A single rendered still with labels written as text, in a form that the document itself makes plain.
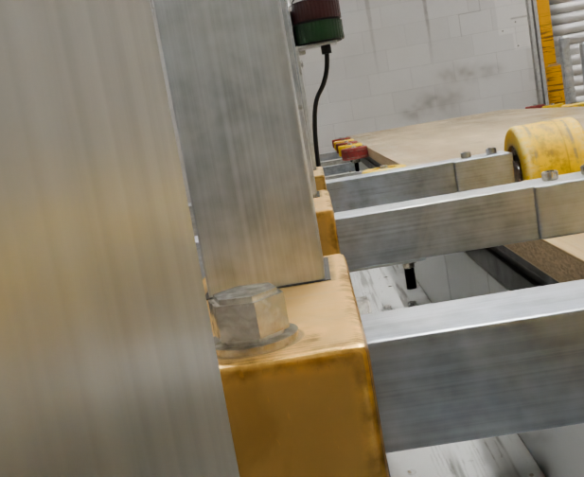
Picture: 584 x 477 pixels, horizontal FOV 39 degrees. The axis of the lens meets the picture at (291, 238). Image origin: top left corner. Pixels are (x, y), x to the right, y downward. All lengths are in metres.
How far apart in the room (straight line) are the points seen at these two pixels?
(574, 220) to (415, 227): 0.09
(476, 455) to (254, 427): 0.79
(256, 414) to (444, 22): 8.81
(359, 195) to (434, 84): 8.22
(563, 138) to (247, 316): 0.56
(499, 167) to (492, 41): 8.31
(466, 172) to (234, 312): 0.55
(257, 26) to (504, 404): 0.12
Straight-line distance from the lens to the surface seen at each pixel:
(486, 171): 0.71
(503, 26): 9.04
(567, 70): 3.57
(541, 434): 0.89
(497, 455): 0.95
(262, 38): 0.24
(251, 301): 0.18
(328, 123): 8.87
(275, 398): 0.17
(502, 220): 0.46
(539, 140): 0.71
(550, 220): 0.47
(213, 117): 0.24
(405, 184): 0.71
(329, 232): 0.42
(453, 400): 0.21
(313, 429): 0.18
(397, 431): 0.21
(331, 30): 0.98
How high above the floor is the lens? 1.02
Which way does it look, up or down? 8 degrees down
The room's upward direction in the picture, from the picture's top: 10 degrees counter-clockwise
